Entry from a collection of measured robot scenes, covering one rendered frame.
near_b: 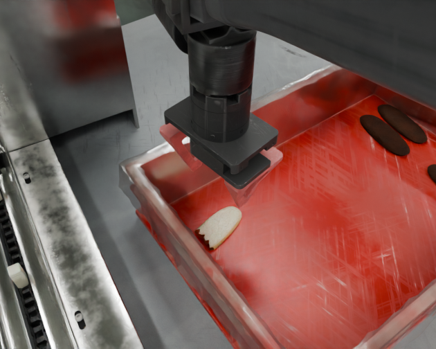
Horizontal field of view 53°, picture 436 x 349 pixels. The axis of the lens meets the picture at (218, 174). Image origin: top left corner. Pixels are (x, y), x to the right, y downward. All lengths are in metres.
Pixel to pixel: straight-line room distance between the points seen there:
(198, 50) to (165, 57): 0.50
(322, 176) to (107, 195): 0.30
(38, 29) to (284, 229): 0.38
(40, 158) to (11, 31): 0.17
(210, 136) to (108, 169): 0.28
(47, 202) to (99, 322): 0.18
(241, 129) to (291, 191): 0.22
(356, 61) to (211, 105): 0.21
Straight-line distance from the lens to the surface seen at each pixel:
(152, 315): 0.52
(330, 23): 0.20
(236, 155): 0.40
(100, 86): 0.64
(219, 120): 0.40
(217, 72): 0.36
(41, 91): 0.62
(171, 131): 0.47
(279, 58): 0.86
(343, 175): 0.65
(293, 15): 0.23
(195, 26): 0.34
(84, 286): 0.51
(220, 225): 0.56
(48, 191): 0.60
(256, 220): 0.58
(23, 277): 0.54
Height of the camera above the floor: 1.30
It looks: 49 degrees down
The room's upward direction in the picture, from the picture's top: straight up
